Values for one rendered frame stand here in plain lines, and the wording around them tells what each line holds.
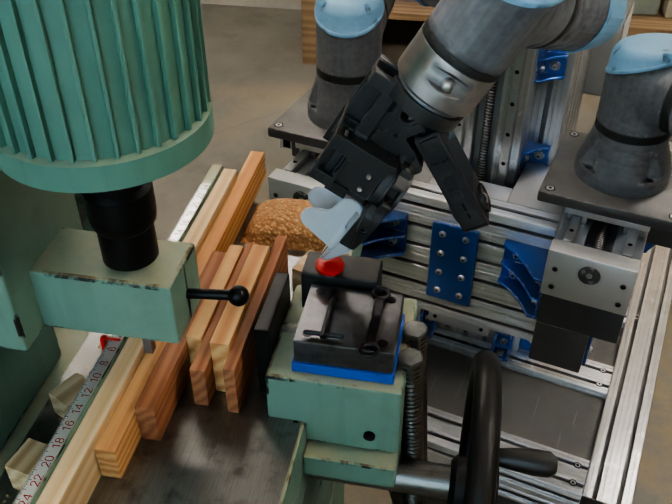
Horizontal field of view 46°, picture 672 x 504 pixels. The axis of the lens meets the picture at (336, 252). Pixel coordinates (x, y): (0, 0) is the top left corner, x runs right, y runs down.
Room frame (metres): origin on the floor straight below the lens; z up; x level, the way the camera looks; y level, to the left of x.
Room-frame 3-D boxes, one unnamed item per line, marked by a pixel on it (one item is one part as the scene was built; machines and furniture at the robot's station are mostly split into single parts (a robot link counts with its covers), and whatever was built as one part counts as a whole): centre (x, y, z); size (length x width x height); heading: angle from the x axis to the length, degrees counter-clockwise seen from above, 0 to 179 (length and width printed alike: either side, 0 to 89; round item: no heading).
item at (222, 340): (0.64, 0.10, 0.94); 0.16 x 0.02 x 0.07; 169
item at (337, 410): (0.59, -0.01, 0.91); 0.15 x 0.14 x 0.09; 169
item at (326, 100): (1.33, -0.02, 0.87); 0.15 x 0.15 x 0.10
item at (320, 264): (0.62, 0.01, 1.02); 0.03 x 0.03 x 0.01
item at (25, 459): (0.53, 0.32, 0.82); 0.04 x 0.03 x 0.04; 159
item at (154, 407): (0.62, 0.16, 0.92); 0.25 x 0.02 x 0.05; 169
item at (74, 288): (0.58, 0.21, 1.03); 0.14 x 0.07 x 0.09; 79
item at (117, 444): (0.72, 0.16, 0.92); 0.54 x 0.02 x 0.04; 169
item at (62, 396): (0.63, 0.31, 0.82); 0.04 x 0.03 x 0.03; 143
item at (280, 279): (0.59, 0.03, 0.95); 0.09 x 0.07 x 0.09; 169
